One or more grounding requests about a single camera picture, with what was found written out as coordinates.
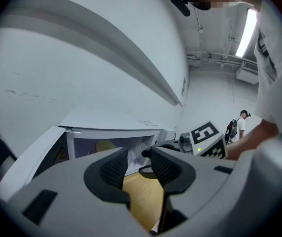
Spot paper wall poster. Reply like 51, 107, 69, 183
181, 77, 188, 97

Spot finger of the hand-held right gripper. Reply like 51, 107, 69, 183
138, 165, 158, 179
141, 141, 181, 158

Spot person's white shirt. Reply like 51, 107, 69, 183
237, 0, 282, 207

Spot long ceiling light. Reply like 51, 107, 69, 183
235, 8, 258, 58

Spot person's right forearm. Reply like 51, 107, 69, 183
226, 118, 280, 160

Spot white microwave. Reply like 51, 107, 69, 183
0, 104, 176, 202

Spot yellow wooden table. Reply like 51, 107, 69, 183
122, 173, 165, 233

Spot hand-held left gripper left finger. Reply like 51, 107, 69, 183
7, 147, 154, 237

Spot black head-worn camera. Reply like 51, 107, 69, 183
170, 0, 191, 17

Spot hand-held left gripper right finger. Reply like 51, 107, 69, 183
149, 146, 238, 235

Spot white air conditioner unit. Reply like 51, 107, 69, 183
236, 60, 259, 85

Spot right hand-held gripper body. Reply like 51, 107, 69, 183
178, 121, 228, 160

